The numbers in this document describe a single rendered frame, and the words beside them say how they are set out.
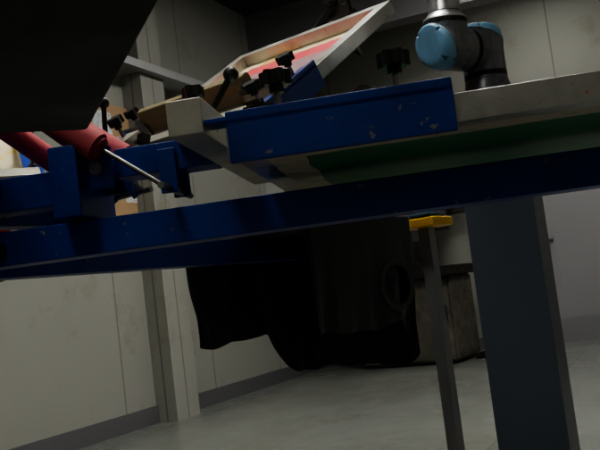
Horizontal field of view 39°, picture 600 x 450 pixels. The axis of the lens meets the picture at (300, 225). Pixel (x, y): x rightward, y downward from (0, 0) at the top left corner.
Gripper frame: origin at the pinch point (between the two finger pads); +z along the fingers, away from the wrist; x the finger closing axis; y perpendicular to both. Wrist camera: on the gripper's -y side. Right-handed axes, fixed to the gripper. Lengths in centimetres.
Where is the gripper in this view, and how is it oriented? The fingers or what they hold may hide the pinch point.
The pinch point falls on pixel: (347, 60)
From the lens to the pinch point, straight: 277.0
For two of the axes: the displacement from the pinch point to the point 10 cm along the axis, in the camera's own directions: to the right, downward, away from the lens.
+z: 3.0, 9.4, 1.5
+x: 5.6, -3.0, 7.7
